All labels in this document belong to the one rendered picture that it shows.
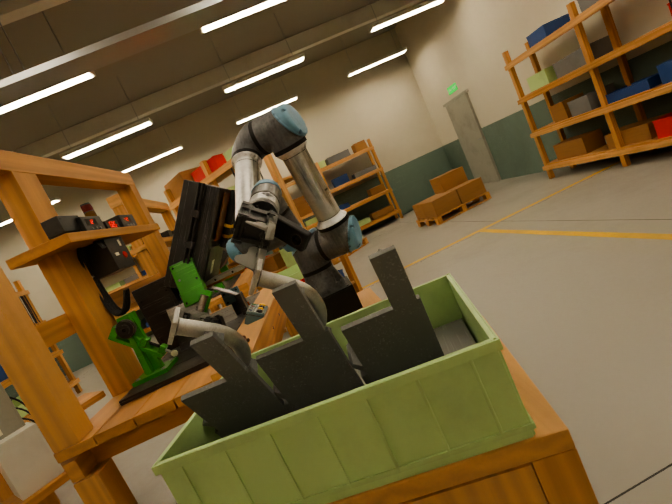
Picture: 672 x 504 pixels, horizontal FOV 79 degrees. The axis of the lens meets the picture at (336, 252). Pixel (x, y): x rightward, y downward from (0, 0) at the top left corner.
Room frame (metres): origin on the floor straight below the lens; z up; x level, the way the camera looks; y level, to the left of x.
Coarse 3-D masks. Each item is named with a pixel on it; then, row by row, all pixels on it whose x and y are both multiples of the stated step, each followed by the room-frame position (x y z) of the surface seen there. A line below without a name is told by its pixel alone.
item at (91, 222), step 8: (88, 216) 1.82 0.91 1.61; (96, 216) 1.88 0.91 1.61; (120, 216) 2.11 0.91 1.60; (128, 216) 2.19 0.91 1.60; (80, 224) 1.75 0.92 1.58; (88, 224) 1.78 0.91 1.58; (96, 224) 1.84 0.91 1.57; (120, 224) 2.09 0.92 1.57; (128, 224) 2.13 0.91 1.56; (136, 224) 2.24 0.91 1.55
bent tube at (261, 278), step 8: (256, 272) 0.69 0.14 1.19; (264, 272) 0.71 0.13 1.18; (256, 280) 0.69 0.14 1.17; (264, 280) 0.70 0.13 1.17; (272, 280) 0.70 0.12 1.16; (280, 280) 0.71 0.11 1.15; (288, 280) 0.71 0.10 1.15; (296, 280) 0.72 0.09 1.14; (272, 288) 0.71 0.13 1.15; (304, 288) 0.72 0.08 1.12; (312, 288) 0.73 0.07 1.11; (312, 296) 0.72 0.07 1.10; (320, 296) 0.74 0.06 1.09; (312, 304) 0.72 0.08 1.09; (320, 304) 0.73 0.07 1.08; (320, 312) 0.73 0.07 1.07
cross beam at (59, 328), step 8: (144, 280) 2.41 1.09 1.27; (152, 280) 2.50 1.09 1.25; (136, 288) 2.27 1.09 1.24; (112, 296) 2.01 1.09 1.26; (120, 296) 2.08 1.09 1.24; (120, 304) 2.04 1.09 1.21; (48, 320) 1.54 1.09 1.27; (56, 320) 1.57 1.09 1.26; (64, 320) 1.61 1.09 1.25; (40, 328) 1.48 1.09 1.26; (48, 328) 1.51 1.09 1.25; (56, 328) 1.55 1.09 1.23; (64, 328) 1.59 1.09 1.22; (72, 328) 1.63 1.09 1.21; (48, 336) 1.49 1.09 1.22; (56, 336) 1.53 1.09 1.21; (64, 336) 1.57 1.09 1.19; (48, 344) 1.47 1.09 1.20
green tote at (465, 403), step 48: (432, 288) 0.97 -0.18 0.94; (336, 336) 1.01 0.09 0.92; (480, 336) 0.72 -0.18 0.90; (384, 384) 0.59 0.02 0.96; (432, 384) 0.58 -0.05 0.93; (480, 384) 0.57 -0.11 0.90; (192, 432) 0.78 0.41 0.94; (240, 432) 0.64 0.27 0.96; (288, 432) 0.62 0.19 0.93; (336, 432) 0.61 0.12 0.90; (384, 432) 0.60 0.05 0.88; (432, 432) 0.59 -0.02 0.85; (480, 432) 0.58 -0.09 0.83; (528, 432) 0.57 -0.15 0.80; (192, 480) 0.66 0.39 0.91; (240, 480) 0.64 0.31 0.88; (288, 480) 0.63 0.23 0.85; (336, 480) 0.62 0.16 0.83; (384, 480) 0.61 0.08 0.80
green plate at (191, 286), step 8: (176, 264) 1.92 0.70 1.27; (184, 264) 1.91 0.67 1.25; (192, 264) 1.91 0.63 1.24; (176, 272) 1.91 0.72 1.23; (184, 272) 1.90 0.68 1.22; (192, 272) 1.90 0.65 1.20; (176, 280) 1.90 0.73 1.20; (184, 280) 1.89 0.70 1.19; (192, 280) 1.89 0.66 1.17; (200, 280) 1.89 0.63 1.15; (184, 288) 1.88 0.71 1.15; (192, 288) 1.88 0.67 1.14; (200, 288) 1.88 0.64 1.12; (184, 296) 1.88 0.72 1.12; (192, 296) 1.87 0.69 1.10; (200, 296) 1.87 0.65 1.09; (184, 304) 1.87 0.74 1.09; (192, 304) 1.86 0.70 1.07
